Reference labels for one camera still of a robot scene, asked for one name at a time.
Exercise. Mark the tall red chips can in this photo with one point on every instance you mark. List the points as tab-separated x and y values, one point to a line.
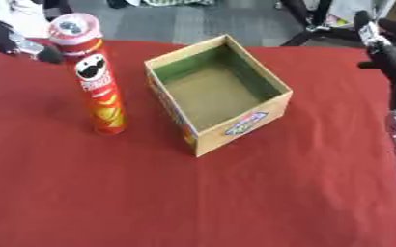
101	96

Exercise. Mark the white bag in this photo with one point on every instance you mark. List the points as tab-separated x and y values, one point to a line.
21	16

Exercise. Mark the black chair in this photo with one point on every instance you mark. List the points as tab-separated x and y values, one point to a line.
299	11

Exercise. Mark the tan cardboard box green inside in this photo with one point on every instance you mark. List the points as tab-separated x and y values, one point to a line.
218	96

